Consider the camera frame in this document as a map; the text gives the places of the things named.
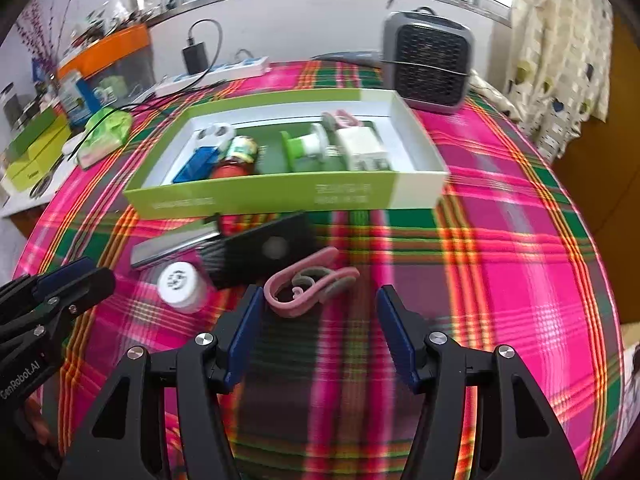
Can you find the blue rectangular packet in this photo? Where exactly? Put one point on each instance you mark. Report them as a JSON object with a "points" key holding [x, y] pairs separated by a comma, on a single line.
{"points": [[197, 165]]}

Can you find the small white-capped jar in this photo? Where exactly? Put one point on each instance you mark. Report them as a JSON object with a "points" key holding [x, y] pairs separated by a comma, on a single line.
{"points": [[180, 287]]}

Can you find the white round object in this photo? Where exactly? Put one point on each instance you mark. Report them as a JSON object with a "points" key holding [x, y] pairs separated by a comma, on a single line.
{"points": [[74, 142]]}

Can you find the green white cardboard box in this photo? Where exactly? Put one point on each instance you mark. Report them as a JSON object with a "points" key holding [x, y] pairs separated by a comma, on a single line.
{"points": [[260, 195]]}

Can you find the patterned curtain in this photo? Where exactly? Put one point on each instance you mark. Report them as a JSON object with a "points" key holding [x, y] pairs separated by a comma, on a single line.
{"points": [[560, 50]]}

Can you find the green white spool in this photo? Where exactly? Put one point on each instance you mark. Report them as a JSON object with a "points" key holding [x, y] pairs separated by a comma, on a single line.
{"points": [[300, 147]]}

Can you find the brown bottle red cap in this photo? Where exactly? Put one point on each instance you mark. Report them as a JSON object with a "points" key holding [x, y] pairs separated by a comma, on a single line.
{"points": [[240, 155]]}

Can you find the white power strip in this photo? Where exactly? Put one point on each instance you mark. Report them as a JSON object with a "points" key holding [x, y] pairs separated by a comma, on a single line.
{"points": [[220, 72]]}

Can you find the grey space heater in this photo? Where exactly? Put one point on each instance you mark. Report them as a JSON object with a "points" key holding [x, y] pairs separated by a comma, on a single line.
{"points": [[430, 60]]}

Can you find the blue white carton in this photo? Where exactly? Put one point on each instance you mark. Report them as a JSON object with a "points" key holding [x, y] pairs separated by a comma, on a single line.
{"points": [[75, 97]]}

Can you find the white panda-shaped gadget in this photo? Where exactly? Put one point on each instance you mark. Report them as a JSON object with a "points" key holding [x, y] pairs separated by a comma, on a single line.
{"points": [[215, 135]]}

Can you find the black rectangular sensor device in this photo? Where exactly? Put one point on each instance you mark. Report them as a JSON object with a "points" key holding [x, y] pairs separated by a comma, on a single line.
{"points": [[255, 252]]}

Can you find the floral cloth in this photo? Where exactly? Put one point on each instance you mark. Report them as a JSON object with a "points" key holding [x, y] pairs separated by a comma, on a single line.
{"points": [[631, 390]]}

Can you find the purple flower branches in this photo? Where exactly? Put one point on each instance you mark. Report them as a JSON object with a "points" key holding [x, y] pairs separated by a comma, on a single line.
{"points": [[42, 35]]}

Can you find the green wipes packet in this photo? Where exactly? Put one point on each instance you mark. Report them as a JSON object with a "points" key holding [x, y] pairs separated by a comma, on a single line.
{"points": [[105, 132]]}

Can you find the orange lid storage bin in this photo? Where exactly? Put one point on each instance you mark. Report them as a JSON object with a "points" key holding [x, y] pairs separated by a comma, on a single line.
{"points": [[110, 55]]}

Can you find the cream patterned cloth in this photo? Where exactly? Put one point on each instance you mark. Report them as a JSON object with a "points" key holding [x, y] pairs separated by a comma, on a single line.
{"points": [[492, 95]]}

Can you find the black power adapter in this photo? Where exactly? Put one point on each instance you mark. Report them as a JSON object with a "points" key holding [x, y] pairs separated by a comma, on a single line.
{"points": [[195, 57]]}

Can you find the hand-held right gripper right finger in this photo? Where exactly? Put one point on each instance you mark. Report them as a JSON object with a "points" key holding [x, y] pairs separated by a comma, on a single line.
{"points": [[397, 342]]}

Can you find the grey metal bar case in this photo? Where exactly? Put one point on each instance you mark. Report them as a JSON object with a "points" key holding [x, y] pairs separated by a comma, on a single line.
{"points": [[170, 247]]}

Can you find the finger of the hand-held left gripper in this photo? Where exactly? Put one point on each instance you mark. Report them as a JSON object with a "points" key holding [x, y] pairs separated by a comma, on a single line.
{"points": [[92, 285], [62, 275]]}

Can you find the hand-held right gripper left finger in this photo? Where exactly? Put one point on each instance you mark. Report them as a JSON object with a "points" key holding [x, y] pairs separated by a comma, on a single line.
{"points": [[245, 340]]}

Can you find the grey flat tool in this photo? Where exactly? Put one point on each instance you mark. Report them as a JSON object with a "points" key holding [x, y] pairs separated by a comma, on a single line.
{"points": [[345, 56]]}

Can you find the white charger adapter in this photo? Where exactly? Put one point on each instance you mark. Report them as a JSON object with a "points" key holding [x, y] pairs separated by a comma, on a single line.
{"points": [[360, 150]]}

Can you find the pink plaid tablecloth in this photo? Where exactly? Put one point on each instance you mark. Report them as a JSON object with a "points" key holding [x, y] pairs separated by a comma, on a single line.
{"points": [[500, 240]]}

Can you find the glass jar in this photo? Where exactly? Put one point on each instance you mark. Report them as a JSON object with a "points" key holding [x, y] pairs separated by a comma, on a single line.
{"points": [[11, 105]]}

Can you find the stack of green boxes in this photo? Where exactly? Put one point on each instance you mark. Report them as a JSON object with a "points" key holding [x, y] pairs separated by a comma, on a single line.
{"points": [[35, 145]]}

